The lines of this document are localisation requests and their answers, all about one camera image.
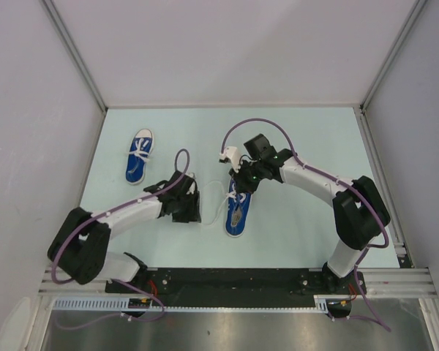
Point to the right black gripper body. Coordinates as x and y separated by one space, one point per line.
249 175

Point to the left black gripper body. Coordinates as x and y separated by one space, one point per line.
187 208

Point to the white shoelace of sneaker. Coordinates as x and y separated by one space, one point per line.
213 202

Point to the blue sneaker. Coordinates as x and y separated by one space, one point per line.
138 156
238 208

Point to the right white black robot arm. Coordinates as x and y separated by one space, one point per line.
360 214

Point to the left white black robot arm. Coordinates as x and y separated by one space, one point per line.
79 252

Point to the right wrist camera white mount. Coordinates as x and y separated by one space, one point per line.
232 156

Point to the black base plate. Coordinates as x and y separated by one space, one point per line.
237 287

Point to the white slotted cable duct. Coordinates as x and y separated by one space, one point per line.
126 304

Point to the aluminium corner post right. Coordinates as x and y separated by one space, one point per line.
394 51

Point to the aluminium corner post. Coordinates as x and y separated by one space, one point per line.
60 27
394 51

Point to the aluminium corner post left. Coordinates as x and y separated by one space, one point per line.
60 27

